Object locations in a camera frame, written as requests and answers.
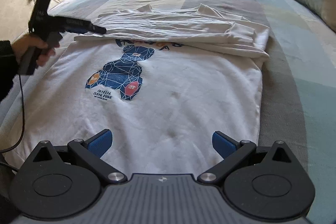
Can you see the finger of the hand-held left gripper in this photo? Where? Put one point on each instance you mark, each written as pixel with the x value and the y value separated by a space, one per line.
pixel 97 29
pixel 76 29

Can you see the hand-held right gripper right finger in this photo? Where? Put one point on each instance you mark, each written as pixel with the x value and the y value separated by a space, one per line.
pixel 223 145

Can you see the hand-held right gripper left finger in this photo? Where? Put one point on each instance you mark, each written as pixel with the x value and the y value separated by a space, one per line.
pixel 101 144

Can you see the white sweatshirt with bear print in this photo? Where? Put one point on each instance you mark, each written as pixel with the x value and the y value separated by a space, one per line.
pixel 170 82

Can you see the person's left forearm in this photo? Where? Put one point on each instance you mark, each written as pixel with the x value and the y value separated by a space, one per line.
pixel 6 69

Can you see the person's left hand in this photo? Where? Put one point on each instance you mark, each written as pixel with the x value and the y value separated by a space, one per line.
pixel 25 45

